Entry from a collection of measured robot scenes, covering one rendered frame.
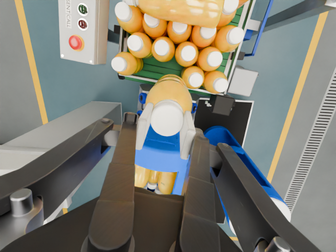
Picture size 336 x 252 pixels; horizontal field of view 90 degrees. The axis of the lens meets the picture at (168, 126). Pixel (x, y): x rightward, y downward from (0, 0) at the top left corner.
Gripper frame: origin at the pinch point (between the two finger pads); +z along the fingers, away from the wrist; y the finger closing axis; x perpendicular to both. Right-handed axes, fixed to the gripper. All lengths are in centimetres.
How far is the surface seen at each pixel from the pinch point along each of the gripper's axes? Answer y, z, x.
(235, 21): 18, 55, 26
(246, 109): 71, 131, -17
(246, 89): 33, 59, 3
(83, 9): -26.9, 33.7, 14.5
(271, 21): 33, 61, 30
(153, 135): -2.1, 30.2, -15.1
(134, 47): -12.3, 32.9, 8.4
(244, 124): 74, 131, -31
